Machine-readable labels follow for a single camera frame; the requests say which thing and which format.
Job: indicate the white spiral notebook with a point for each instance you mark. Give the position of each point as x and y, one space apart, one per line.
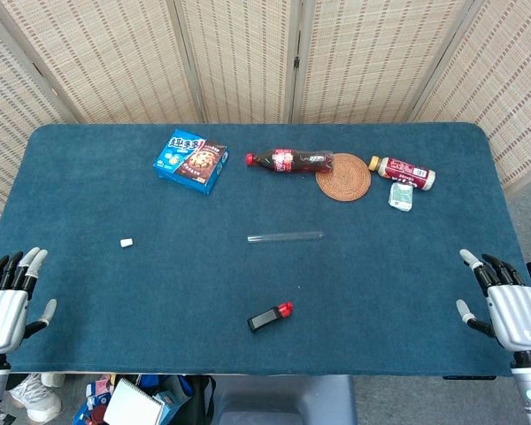
133 405

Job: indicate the black ink bottle red cap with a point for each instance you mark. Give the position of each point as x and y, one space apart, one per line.
265 319

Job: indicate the round woven rattan coaster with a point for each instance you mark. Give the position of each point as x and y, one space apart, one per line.
345 183

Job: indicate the blue table cloth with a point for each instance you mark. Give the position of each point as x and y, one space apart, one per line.
159 288

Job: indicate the white green tissue pack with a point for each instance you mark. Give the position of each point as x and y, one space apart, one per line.
400 197

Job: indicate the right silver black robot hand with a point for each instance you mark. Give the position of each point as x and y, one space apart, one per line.
517 314

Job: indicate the white sneaker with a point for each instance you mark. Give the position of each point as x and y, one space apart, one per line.
35 398

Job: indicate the cola bottle with red cap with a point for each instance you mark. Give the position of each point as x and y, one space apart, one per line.
283 160

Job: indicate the clear glass test tube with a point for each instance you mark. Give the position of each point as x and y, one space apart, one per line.
287 237

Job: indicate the black bag with items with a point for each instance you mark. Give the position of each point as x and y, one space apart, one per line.
194 394

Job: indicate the blue cookie box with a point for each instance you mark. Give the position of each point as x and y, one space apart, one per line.
190 164

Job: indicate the woven folding screen panel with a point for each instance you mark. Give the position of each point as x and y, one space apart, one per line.
367 57
243 57
9 110
106 57
504 79

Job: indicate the grey chair seat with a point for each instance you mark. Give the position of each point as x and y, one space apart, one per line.
283 398

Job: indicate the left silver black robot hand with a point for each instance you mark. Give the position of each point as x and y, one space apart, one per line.
4 314

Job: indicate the maroon coffee bottle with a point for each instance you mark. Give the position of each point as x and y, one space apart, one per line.
402 170

